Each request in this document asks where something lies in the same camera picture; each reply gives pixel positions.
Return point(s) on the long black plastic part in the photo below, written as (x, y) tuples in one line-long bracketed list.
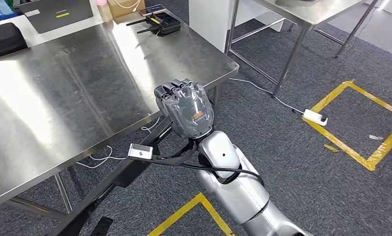
[(130, 169)]

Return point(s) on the black left camera bracket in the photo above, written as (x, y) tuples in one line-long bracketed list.
[(101, 226)]

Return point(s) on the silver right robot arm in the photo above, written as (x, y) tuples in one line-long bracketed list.
[(241, 195)]

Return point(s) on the yellow tape scrap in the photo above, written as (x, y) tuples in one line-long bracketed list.
[(331, 148)]

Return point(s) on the large steel workbench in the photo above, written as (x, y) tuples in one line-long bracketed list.
[(85, 97)]

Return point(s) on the white power strip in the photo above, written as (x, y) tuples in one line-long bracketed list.
[(314, 117)]

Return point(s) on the grey laptop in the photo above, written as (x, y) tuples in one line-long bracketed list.
[(55, 16)]

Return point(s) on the black device with antennas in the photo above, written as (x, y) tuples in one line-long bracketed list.
[(168, 24)]

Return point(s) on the white paper scrap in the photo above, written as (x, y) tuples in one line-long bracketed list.
[(376, 137)]

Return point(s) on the steel table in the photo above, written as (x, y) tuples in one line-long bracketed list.
[(306, 16)]

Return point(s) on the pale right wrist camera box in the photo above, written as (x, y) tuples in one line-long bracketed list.
[(140, 151)]

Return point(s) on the smartphone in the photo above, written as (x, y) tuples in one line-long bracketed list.
[(153, 9)]

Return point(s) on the cardboard box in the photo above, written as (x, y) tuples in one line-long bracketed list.
[(124, 13)]

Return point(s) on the black zip case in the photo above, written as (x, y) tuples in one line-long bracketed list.
[(3, 40)]

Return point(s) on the yellow floor tape square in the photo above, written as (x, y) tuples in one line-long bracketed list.
[(176, 212), (332, 96)]

